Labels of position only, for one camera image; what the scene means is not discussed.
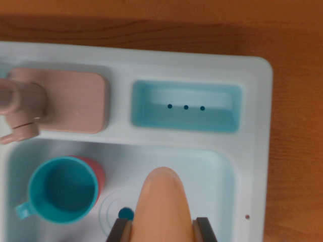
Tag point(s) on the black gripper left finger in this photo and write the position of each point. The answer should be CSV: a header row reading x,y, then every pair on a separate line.
x,y
119,232

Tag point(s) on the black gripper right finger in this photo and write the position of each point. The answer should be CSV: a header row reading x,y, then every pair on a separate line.
x,y
204,232

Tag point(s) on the cream toy detergent bottle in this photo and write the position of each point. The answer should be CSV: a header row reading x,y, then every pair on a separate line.
x,y
161,206

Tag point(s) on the light blue toy sink unit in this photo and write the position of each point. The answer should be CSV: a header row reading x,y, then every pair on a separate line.
x,y
252,151

